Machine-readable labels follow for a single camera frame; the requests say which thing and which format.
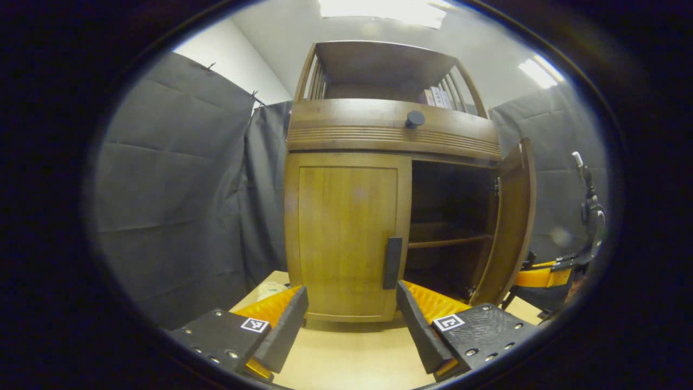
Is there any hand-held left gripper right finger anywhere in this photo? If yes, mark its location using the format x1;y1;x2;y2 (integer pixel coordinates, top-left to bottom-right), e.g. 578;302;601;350
396;279;540;381

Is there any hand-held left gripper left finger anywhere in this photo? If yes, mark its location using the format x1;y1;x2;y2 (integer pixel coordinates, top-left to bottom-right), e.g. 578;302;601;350
169;285;310;384

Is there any wooden shoe cabinet door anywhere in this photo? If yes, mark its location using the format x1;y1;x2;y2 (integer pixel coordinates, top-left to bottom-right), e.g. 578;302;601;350
284;153;413;323
470;137;538;307

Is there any black door handle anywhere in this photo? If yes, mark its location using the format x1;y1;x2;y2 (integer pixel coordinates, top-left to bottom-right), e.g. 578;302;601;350
383;237;404;290

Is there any wooden double-door shoe cabinet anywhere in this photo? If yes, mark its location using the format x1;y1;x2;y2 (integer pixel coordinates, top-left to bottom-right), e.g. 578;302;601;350
284;41;538;324

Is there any wooden cabinet inner shelf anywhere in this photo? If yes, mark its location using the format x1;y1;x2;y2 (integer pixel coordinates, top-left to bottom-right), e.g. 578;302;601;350
407;222;493;250

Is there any wooden cabinet drawer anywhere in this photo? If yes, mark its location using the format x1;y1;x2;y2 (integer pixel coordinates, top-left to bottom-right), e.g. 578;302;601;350
286;99;501;162

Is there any small white object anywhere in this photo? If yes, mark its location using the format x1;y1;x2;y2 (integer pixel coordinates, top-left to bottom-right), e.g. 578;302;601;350
256;281;290;302

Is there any small ceiling light panel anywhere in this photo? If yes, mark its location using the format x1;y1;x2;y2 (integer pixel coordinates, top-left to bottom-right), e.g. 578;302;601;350
518;54;564;89

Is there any black backdrop cloth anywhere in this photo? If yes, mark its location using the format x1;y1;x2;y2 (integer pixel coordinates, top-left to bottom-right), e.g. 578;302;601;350
87;51;610;331

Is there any large ceiling light panel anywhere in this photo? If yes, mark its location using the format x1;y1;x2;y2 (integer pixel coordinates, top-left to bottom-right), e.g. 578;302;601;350
318;0;447;29

